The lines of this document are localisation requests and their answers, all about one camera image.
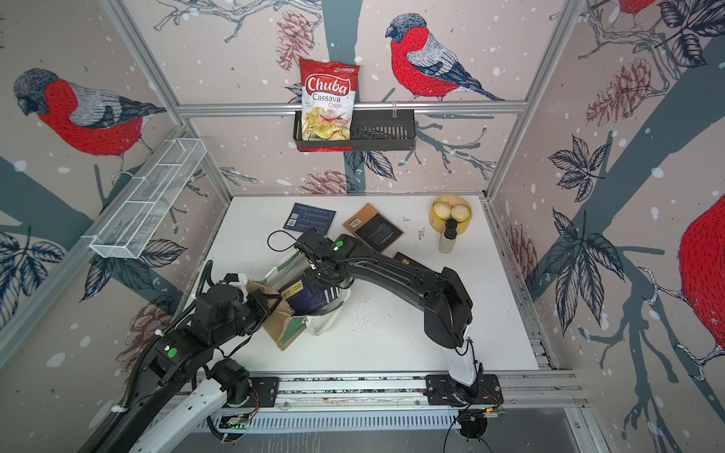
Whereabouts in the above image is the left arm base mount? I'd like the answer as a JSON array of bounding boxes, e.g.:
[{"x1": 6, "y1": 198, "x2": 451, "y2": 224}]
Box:
[{"x1": 243, "y1": 377, "x2": 281, "y2": 409}]

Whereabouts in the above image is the jute and green canvas bag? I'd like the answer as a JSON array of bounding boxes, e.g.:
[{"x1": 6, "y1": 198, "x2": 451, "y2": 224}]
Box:
[{"x1": 245, "y1": 252, "x2": 351, "y2": 351}]

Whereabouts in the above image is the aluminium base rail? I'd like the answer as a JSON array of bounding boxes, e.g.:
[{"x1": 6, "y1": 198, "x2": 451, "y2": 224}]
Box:
[{"x1": 135, "y1": 369, "x2": 585, "y2": 434}]

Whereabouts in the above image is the white wire mesh shelf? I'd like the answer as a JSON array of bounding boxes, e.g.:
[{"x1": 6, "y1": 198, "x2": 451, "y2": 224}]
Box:
[{"x1": 90, "y1": 138, "x2": 207, "y2": 259}]

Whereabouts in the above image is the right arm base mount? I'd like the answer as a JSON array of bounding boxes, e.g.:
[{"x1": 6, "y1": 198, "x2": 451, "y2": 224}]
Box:
[{"x1": 423, "y1": 374, "x2": 504, "y2": 408}]

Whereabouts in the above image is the brown and black book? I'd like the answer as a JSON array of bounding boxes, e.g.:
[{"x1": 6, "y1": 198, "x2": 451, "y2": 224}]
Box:
[{"x1": 344, "y1": 203, "x2": 404, "y2": 253}]

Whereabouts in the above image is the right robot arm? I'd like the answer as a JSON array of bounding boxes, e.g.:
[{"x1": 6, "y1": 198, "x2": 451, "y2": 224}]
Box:
[{"x1": 293, "y1": 228, "x2": 481, "y2": 407}]

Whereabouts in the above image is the black book with gold title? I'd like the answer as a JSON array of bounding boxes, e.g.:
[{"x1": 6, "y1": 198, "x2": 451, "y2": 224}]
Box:
[{"x1": 393, "y1": 252, "x2": 430, "y2": 272}]

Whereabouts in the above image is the red Chuba cassava chips bag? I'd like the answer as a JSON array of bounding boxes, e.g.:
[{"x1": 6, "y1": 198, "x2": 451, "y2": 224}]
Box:
[{"x1": 295, "y1": 59, "x2": 360, "y2": 152}]

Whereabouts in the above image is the blue book with barcode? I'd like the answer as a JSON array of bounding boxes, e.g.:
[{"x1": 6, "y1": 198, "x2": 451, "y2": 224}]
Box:
[{"x1": 283, "y1": 203, "x2": 336, "y2": 235}]

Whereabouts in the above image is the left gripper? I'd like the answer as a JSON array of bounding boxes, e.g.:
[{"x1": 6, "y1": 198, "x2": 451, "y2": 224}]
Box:
[{"x1": 213, "y1": 288, "x2": 286, "y2": 348}]

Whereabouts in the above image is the small bottle with black cap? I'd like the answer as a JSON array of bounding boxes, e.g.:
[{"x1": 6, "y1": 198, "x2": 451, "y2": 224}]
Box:
[{"x1": 439, "y1": 218, "x2": 458, "y2": 254}]

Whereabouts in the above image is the yellow bowl with buns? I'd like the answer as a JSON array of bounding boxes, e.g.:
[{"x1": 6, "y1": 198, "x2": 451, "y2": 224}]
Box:
[{"x1": 429, "y1": 196, "x2": 473, "y2": 235}]

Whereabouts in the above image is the circuit board with wires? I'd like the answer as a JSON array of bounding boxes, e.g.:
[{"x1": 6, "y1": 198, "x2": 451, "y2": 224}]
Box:
[{"x1": 214, "y1": 413, "x2": 252, "y2": 435}]

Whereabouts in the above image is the black wire basket shelf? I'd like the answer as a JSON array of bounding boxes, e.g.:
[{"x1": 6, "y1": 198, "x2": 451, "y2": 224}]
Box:
[{"x1": 293, "y1": 109, "x2": 416, "y2": 152}]

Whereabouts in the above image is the blue book yellow label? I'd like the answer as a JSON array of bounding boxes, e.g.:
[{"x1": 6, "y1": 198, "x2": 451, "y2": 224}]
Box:
[{"x1": 279, "y1": 274, "x2": 339, "y2": 316}]

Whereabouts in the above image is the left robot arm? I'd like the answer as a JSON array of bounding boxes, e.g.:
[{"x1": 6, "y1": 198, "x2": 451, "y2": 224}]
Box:
[{"x1": 81, "y1": 262, "x2": 282, "y2": 452}]

